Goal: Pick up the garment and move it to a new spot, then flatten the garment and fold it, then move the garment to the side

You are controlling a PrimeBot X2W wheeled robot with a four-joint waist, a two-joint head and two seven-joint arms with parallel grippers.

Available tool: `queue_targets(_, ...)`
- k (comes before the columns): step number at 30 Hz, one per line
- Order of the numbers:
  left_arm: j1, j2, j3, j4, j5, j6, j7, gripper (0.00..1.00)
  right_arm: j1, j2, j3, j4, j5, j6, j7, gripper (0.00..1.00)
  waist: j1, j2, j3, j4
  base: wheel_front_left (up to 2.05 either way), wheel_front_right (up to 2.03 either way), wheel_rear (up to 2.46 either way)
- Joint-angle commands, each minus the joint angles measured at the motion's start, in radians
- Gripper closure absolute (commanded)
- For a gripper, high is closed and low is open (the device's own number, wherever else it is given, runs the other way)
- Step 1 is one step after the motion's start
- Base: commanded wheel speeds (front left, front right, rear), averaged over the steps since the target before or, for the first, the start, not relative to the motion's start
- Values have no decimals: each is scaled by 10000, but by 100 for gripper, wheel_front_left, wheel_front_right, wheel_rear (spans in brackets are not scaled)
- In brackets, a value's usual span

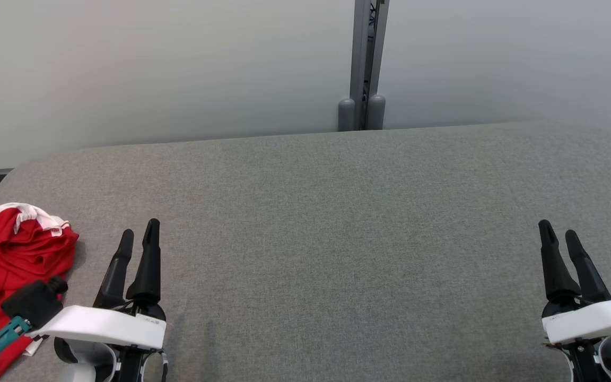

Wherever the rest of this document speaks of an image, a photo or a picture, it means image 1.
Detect grey post foot cap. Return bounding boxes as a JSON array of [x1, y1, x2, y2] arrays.
[[338, 98, 356, 132], [366, 94, 387, 131]]

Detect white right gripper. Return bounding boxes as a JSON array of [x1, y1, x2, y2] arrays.
[[537, 219, 611, 346]]

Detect grey metal partition post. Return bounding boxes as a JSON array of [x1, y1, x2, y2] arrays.
[[349, 0, 390, 131]]

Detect teal left camera connector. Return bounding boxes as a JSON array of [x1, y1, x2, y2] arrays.
[[0, 316, 31, 364]]

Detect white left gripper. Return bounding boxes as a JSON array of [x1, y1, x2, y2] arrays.
[[29, 218, 168, 352]]

